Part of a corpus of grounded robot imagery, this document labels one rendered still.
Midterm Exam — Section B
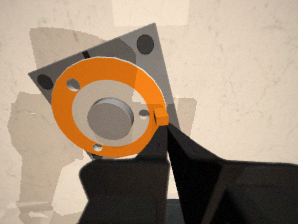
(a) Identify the orange round plate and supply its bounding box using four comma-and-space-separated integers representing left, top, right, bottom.
51, 57, 168, 157

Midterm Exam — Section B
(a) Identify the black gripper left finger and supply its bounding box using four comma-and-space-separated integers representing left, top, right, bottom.
78, 125, 170, 224

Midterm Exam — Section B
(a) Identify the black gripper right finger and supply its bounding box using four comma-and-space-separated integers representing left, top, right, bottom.
166, 123, 298, 224

